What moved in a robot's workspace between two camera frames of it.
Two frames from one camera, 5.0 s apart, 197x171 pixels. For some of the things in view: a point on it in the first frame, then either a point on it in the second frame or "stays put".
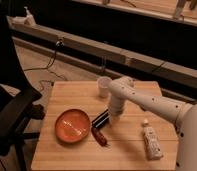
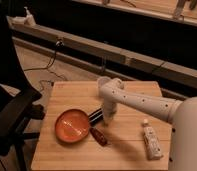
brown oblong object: x=99 y=137 stays put
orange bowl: x=72 y=126 stays put
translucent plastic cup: x=104 y=86 stays put
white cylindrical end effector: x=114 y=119 to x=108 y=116
